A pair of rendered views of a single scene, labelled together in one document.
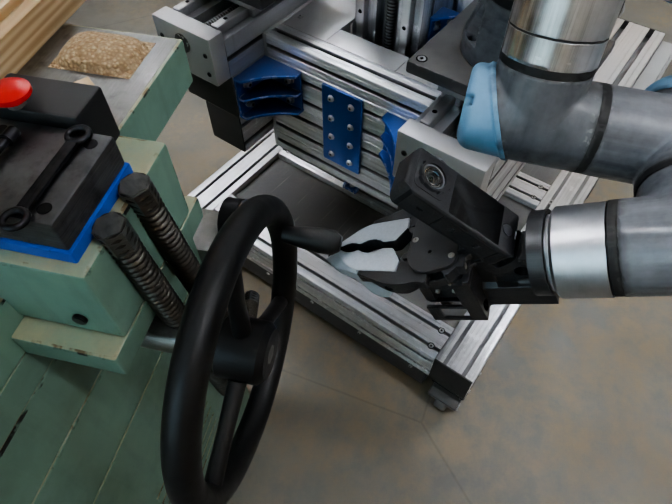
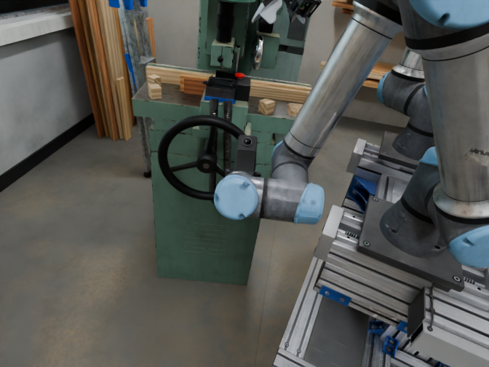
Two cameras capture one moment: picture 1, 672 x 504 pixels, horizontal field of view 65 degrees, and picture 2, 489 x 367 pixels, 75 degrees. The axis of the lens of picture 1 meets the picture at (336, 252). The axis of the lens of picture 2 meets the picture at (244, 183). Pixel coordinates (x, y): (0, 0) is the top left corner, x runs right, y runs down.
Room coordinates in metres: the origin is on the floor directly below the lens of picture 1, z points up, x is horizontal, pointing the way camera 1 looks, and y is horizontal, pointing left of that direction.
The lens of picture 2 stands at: (0.11, -0.70, 1.32)
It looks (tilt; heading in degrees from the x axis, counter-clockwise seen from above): 36 degrees down; 74
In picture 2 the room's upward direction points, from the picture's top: 9 degrees clockwise
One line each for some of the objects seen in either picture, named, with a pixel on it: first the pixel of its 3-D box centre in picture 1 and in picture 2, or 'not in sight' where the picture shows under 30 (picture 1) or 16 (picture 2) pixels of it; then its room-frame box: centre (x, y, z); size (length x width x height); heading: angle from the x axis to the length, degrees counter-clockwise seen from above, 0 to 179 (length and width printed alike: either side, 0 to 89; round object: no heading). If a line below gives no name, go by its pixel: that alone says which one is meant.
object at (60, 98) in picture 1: (39, 158); (228, 87); (0.28, 0.22, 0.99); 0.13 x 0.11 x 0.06; 167
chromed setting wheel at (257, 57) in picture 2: not in sight; (257, 52); (0.44, 0.52, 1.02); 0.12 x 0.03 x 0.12; 77
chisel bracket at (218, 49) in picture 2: not in sight; (223, 53); (0.29, 0.44, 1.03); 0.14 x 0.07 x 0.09; 77
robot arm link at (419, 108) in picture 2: not in sight; (434, 106); (0.97, 0.15, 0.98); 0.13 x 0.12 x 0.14; 111
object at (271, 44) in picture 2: not in sight; (265, 50); (0.48, 0.56, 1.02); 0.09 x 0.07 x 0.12; 167
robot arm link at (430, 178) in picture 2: not in sight; (446, 180); (0.67, -0.26, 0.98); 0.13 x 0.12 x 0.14; 73
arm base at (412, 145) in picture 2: not in sight; (420, 138); (0.97, 0.14, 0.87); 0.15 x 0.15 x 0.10
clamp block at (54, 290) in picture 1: (72, 225); (224, 109); (0.28, 0.22, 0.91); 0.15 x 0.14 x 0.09; 167
